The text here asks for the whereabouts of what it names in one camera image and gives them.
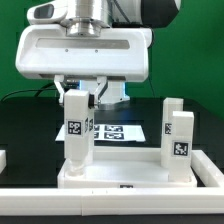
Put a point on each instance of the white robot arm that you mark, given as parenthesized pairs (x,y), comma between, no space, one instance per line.
(90,17)

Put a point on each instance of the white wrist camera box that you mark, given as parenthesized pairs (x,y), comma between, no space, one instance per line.
(54,12)

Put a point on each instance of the white right fence bar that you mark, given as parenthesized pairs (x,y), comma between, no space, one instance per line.
(206,170)

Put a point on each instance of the white left fence block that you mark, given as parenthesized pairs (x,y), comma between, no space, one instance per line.
(2,160)

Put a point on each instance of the white desk top tray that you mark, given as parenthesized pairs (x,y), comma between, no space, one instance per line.
(122,167)

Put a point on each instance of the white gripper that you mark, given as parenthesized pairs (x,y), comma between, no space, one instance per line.
(119,54)

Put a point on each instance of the white fence bar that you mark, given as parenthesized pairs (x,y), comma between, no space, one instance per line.
(124,201)
(206,170)

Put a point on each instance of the fiducial marker sheet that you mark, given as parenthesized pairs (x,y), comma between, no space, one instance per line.
(106,132)

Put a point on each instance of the white front fence bar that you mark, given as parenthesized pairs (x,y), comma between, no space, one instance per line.
(124,201)

